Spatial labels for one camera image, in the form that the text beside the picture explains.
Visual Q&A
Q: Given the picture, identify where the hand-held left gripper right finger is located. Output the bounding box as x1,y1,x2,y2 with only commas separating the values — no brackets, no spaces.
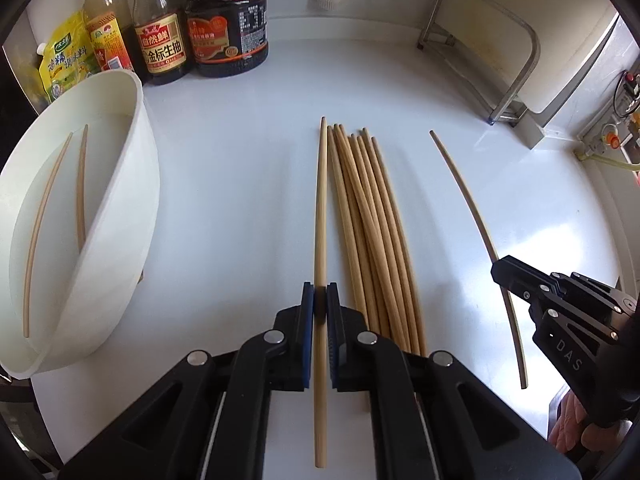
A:
326,282,583,480

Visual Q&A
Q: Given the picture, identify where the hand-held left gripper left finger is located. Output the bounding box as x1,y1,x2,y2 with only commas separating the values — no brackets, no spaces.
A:
59,282,316,480

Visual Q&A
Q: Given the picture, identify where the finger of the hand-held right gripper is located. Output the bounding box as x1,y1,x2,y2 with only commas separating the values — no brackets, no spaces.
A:
490,255,639,343
531,306,626,428

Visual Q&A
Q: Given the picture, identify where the thin wooden chopstick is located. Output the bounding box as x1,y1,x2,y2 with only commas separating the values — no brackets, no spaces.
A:
429,130,529,391

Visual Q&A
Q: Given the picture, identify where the bunch of wooden chopsticks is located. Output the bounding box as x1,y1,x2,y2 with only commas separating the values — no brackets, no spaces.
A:
327,122,429,358

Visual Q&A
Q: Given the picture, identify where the long wooden chopstick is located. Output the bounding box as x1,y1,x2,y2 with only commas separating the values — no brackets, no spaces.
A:
313,116,329,469

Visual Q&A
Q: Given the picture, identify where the white plastic bowl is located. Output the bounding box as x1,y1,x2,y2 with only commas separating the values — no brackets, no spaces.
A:
0,69,162,381

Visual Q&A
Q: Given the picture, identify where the person's right hand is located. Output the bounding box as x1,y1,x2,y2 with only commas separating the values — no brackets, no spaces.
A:
547,390,633,461

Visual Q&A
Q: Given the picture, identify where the gas valve with orange knob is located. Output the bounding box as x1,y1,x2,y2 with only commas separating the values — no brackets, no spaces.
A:
577,72,640,161

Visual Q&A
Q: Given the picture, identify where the metal rack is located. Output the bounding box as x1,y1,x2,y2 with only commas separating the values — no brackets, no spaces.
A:
417,0,542,127

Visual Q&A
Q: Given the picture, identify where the white cutting board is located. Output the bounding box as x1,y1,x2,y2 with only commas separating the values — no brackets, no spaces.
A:
440,0,621,116

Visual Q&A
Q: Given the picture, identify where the large dark soy sauce jug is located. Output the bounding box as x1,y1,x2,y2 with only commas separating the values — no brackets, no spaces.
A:
182,0,271,78

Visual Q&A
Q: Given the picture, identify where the glass soy sauce bottle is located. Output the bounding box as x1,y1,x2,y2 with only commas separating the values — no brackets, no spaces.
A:
125,0,193,86

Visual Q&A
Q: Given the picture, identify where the yellow seasoning pouch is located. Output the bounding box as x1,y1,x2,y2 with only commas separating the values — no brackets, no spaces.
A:
36,10,103,106

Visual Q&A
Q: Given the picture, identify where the yellow cap vinegar bottle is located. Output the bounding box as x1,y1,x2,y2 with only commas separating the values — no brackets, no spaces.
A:
81,0,136,75

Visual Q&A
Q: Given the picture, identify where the yellow hose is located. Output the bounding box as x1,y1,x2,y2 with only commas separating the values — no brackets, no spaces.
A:
582,152,640,171

